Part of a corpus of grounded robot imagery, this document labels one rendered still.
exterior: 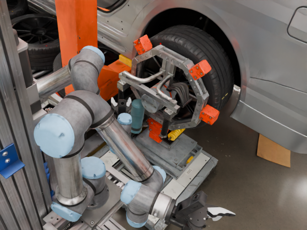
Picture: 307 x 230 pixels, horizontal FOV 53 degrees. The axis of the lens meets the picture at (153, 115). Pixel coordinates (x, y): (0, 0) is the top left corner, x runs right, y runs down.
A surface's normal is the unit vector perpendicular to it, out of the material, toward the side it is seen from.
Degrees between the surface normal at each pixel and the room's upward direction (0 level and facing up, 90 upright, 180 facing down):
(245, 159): 0
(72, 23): 90
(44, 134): 82
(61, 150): 83
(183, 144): 0
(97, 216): 0
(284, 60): 90
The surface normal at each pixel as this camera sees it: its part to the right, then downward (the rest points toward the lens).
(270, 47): -0.61, 0.51
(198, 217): 0.17, -0.78
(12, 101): 0.79, 0.50
